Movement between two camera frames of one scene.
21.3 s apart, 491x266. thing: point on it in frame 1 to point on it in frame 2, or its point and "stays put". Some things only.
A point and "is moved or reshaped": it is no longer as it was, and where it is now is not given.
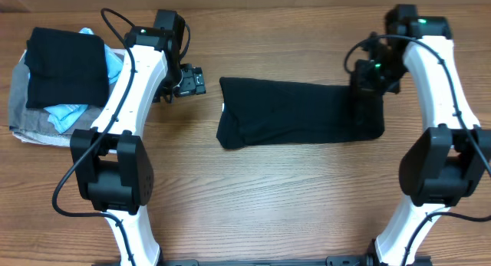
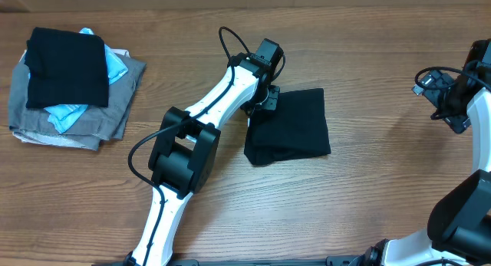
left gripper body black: (182, 81) to (265, 100)
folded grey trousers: (36, 120) stays put
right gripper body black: (383, 74) to (452, 100)
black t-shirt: (258, 111) is moved or reshaped
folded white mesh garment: (50, 140) stays put
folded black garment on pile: (65, 68) stays put
